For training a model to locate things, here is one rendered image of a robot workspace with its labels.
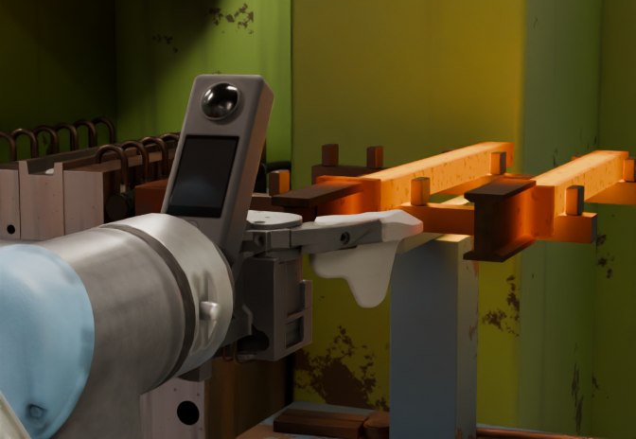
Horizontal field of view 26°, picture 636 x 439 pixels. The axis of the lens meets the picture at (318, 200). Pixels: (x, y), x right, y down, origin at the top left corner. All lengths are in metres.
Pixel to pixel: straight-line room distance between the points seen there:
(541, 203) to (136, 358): 0.38
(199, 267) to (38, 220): 0.79
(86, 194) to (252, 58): 0.50
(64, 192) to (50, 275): 0.84
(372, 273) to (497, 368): 0.61
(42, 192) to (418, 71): 0.42
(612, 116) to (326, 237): 1.06
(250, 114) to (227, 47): 1.10
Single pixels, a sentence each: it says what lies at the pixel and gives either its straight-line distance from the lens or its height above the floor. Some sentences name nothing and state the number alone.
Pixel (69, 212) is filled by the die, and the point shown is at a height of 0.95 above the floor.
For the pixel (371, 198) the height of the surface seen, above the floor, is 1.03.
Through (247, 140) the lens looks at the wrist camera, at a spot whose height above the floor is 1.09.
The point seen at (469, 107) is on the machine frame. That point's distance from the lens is 1.43.
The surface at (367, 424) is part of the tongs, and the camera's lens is 1.31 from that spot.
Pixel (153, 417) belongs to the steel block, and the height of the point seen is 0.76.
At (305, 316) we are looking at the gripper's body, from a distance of 0.85.
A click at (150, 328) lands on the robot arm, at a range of 0.67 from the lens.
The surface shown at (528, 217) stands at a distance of 0.96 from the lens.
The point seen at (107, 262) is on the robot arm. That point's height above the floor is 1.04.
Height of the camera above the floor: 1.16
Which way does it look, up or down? 8 degrees down
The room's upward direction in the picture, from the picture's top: straight up
